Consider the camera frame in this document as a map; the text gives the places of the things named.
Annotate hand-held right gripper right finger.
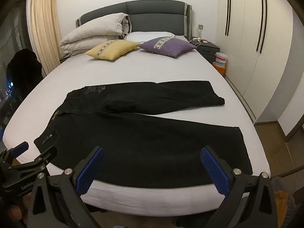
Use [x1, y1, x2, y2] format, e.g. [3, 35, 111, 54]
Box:
[199, 146, 279, 228]

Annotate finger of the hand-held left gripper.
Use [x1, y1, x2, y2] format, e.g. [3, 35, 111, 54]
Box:
[0, 141, 29, 169]
[14, 146, 58, 172]

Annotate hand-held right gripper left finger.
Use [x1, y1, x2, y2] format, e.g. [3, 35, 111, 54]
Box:
[25, 146, 104, 228]

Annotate black pants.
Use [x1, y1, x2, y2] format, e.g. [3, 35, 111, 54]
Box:
[33, 80, 253, 188]

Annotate orange container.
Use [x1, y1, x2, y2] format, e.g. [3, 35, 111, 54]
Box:
[212, 62, 226, 76]

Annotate glass window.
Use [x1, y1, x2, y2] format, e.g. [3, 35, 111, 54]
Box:
[0, 0, 32, 124]

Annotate white wardrobe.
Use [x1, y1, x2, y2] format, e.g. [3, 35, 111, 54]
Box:
[215, 0, 304, 143]

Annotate white sheeted bed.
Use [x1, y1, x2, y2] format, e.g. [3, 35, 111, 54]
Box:
[0, 31, 271, 219]

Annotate dark grey nightstand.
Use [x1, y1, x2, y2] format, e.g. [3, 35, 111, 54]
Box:
[189, 39, 220, 62]

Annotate yellow cushion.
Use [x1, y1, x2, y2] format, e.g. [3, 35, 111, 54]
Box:
[85, 40, 140, 61]

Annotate cream curtain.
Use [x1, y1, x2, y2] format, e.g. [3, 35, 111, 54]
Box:
[30, 0, 63, 74]

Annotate purple cushion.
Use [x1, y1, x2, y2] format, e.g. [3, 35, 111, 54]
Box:
[138, 36, 197, 58]

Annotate folded beige duvet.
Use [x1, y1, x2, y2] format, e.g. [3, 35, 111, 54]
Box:
[60, 13, 132, 57]

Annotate white pillow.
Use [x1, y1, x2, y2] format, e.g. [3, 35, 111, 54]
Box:
[125, 31, 186, 41]

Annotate grey padded headboard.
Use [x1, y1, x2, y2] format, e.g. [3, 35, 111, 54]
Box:
[75, 0, 193, 42]

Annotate black wardrobe handle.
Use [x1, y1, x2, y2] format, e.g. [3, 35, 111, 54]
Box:
[226, 0, 231, 36]
[256, 0, 264, 52]
[259, 0, 268, 54]
[224, 0, 229, 35]

